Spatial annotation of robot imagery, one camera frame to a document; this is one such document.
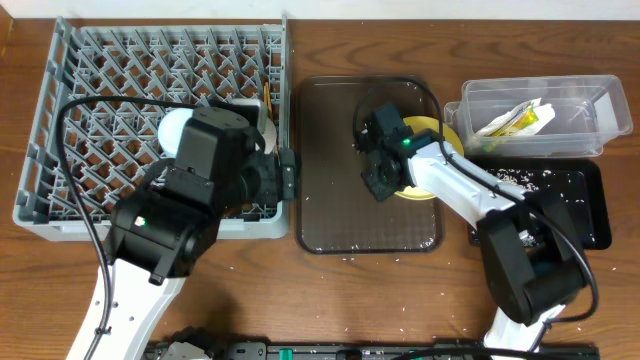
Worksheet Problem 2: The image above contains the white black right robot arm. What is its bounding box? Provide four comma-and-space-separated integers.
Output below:
352, 104, 597, 358

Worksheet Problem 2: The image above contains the clear plastic bin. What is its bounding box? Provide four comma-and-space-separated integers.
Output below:
444, 75, 633, 158

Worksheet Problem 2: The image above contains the black waste tray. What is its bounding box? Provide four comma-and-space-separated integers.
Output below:
469, 156, 612, 250

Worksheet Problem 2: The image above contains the green orange snack wrapper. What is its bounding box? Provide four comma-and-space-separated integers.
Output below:
488, 99, 540, 137

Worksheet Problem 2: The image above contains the white pink bowl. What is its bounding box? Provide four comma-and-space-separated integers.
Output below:
261, 119, 278, 154

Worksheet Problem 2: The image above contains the yellow plate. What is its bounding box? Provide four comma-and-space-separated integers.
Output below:
395, 116, 464, 201

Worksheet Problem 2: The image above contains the dark brown serving tray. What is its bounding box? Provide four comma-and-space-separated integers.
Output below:
294, 76, 444, 255

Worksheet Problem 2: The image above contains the grey plastic dish rack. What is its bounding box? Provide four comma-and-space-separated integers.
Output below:
13, 19, 291, 241

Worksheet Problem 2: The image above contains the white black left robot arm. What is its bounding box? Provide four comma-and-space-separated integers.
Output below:
68, 99, 295, 359

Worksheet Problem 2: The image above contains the spilled rice pile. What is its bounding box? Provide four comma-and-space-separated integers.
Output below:
487, 168, 594, 206

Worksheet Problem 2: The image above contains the white napkin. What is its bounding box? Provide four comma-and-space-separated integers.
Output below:
475, 98, 556, 137

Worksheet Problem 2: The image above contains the light blue bowl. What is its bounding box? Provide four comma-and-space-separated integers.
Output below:
157, 108, 194, 158

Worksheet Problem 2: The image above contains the black rail at table edge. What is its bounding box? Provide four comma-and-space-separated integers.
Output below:
142, 327, 601, 360

